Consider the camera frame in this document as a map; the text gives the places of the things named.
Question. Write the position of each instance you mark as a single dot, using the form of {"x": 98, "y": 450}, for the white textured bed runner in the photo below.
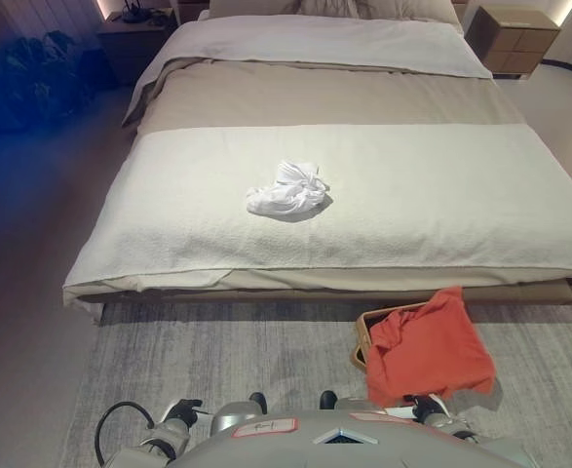
{"x": 412, "y": 205}

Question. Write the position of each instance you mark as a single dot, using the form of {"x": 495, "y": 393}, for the orange garment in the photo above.
{"x": 427, "y": 351}

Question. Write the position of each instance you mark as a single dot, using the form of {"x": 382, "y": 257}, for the grey robot torso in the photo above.
{"x": 339, "y": 448}

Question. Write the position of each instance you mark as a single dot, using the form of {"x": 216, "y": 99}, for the white folded top sheet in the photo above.
{"x": 315, "y": 44}

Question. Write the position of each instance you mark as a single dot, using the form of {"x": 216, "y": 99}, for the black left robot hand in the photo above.
{"x": 182, "y": 410}

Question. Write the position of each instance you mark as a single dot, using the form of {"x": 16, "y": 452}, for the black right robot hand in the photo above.
{"x": 429, "y": 406}

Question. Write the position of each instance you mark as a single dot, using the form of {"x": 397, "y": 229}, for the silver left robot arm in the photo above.
{"x": 161, "y": 439}

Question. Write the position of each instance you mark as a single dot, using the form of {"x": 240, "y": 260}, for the white garment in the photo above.
{"x": 285, "y": 195}

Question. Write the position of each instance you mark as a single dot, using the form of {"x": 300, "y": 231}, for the silver left robot leg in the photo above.
{"x": 239, "y": 414}

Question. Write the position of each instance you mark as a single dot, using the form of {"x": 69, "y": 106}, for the woven wicker basket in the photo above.
{"x": 363, "y": 324}

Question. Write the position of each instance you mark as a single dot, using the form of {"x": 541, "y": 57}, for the silver robot leg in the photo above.
{"x": 351, "y": 404}
{"x": 239, "y": 414}

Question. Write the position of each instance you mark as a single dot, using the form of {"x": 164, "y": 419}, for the silver right robot leg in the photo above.
{"x": 351, "y": 404}

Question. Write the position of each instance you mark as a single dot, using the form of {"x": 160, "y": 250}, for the dark bags pile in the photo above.
{"x": 47, "y": 78}

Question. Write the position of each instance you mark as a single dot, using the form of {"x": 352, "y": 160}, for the light wooden nightstand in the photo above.
{"x": 509, "y": 41}

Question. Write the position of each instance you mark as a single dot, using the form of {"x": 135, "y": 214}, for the beige pillow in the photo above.
{"x": 324, "y": 9}

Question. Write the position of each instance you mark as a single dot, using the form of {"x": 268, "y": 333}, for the dark wooden nightstand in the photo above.
{"x": 134, "y": 53}

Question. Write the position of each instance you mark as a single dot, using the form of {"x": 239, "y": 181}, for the black device with antennas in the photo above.
{"x": 130, "y": 18}

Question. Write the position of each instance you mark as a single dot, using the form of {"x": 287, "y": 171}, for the beige platform bed frame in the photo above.
{"x": 315, "y": 295}

